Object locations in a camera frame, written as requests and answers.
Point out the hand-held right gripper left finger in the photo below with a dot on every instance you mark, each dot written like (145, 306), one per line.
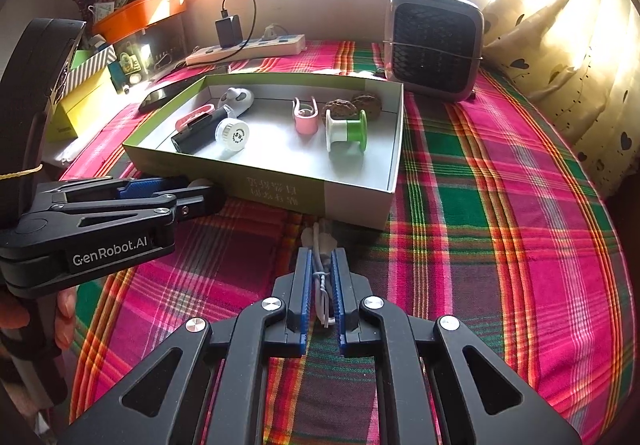
(302, 305)

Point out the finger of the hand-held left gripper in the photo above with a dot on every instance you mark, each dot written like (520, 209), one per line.
(195, 205)
(140, 187)

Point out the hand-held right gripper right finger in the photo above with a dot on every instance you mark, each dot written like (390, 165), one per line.
(340, 305)

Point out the small white oval gadget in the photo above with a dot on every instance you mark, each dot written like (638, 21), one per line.
(200, 182)

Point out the black device with clear end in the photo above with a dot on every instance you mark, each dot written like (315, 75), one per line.
(195, 135)

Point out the white round ribbed cap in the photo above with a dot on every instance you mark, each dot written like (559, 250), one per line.
(232, 137)

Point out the pink clip with mint disc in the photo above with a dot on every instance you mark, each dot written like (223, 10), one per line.
(192, 115)

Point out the green cardboard box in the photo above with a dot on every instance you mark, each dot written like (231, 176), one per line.
(280, 155)

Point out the white panda face toy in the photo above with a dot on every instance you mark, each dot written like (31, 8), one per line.
(237, 100)

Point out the long pink hook clip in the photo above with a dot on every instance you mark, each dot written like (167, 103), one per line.
(305, 124)

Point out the green and white spool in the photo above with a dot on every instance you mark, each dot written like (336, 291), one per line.
(352, 132)

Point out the brown walnut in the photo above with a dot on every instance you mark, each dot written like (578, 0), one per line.
(340, 107)
(369, 104)

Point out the person's left hand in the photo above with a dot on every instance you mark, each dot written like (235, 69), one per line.
(66, 315)

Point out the yellow box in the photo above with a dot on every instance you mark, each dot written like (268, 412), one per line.
(85, 107)

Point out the white side table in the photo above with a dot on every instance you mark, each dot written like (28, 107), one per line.
(65, 152)

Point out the striped box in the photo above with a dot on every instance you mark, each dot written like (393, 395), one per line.
(92, 67)

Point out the black smartphone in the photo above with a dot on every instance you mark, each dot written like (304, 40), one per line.
(160, 96)

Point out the small green label container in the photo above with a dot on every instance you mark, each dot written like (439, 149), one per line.
(130, 67)

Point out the orange tray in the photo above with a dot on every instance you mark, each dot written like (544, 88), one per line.
(140, 17)

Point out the clear acrylic case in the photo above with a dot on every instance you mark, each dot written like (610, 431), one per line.
(160, 45)

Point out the cream power strip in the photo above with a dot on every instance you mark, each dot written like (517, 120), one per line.
(260, 50)

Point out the black charger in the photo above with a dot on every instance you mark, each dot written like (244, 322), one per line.
(228, 31)

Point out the white plug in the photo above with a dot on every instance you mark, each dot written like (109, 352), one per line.
(274, 31)

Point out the small grey space heater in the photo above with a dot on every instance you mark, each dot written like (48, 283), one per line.
(432, 45)

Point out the cream heart print cloth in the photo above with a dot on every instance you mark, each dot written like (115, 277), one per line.
(575, 75)

